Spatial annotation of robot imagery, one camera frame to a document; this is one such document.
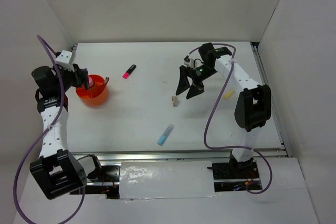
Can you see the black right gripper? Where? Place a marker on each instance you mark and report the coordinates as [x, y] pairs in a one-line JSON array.
[[196, 88]]

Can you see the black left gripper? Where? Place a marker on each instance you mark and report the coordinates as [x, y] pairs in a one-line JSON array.
[[75, 75]]

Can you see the purple marker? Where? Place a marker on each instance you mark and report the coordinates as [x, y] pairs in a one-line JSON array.
[[83, 72]]

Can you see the pink highlighter black cap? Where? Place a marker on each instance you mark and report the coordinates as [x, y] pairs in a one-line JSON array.
[[129, 71]]

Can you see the light blue highlighter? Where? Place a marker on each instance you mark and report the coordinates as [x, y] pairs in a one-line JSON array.
[[165, 134]]

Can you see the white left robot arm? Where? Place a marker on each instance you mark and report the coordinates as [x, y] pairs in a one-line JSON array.
[[56, 171]]

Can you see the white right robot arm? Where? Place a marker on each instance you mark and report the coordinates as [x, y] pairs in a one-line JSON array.
[[253, 107]]

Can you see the pink eraser in container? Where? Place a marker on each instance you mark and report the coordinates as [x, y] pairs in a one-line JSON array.
[[91, 82]]

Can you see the white and yellow eraser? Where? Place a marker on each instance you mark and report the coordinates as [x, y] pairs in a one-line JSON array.
[[175, 101]]

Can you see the orange round organizer container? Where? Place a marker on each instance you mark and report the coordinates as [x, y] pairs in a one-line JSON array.
[[95, 96]]

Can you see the yellow highlighter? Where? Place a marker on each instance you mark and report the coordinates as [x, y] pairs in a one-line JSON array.
[[229, 94]]

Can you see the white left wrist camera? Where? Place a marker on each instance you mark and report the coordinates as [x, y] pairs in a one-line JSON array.
[[66, 60]]

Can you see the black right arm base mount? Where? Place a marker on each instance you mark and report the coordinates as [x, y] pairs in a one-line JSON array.
[[223, 170]]

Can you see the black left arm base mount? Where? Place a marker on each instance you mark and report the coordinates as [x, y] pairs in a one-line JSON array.
[[95, 172]]

